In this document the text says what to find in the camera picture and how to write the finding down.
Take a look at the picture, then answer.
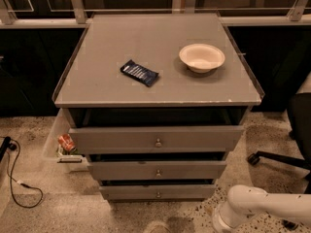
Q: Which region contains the grey bottom drawer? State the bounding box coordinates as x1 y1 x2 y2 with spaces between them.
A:
99 184 216 201

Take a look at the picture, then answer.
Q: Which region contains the grey drawer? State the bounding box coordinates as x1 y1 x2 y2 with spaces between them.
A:
69 126 243 154
99 184 216 201
88 160 226 181

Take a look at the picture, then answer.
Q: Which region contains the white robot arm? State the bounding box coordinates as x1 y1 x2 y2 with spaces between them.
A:
212 184 311 233

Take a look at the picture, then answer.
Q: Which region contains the grey drawer cabinet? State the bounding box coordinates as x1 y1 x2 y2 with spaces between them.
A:
53 14 263 187

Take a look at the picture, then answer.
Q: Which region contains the grey top drawer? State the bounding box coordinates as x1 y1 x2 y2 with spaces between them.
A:
69 126 243 154

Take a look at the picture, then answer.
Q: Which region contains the grey middle drawer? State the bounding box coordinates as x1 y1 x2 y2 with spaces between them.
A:
88 160 226 181

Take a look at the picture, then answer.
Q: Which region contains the blue snack packet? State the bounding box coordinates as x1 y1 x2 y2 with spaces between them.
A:
120 59 158 87

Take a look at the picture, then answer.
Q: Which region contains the white paper bowl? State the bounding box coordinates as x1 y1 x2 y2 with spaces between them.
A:
179 44 225 74

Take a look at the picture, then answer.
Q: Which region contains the orange snack bag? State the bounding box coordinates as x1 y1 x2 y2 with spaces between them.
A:
58 134 75 151

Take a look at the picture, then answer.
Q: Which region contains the clear plastic bin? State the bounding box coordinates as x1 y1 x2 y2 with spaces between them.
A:
43 110 87 172

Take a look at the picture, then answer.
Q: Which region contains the black office chair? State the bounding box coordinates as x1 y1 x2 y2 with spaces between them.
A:
247 92 311 231

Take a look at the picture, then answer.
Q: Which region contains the metal railing frame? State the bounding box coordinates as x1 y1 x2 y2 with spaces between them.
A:
0 0 311 28

